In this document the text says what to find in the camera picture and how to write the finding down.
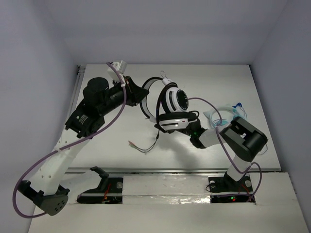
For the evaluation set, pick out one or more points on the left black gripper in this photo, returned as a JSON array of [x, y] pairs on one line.
[[132, 90]]

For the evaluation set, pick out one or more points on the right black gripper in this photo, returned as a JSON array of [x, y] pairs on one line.
[[172, 130]]

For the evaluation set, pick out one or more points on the white black headphones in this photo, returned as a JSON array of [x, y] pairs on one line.
[[171, 108]]

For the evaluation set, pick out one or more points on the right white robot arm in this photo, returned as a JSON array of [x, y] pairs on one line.
[[240, 140]]

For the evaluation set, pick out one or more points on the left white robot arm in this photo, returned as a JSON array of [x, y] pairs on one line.
[[44, 188]]

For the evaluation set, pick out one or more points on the teal cat-ear headphones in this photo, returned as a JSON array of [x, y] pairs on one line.
[[228, 113]]

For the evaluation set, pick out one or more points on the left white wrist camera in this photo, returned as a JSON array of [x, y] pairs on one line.
[[119, 66]]

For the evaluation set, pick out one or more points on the aluminium side rail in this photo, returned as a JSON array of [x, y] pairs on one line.
[[76, 89]]

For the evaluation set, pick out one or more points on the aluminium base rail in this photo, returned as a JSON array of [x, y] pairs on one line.
[[257, 188]]

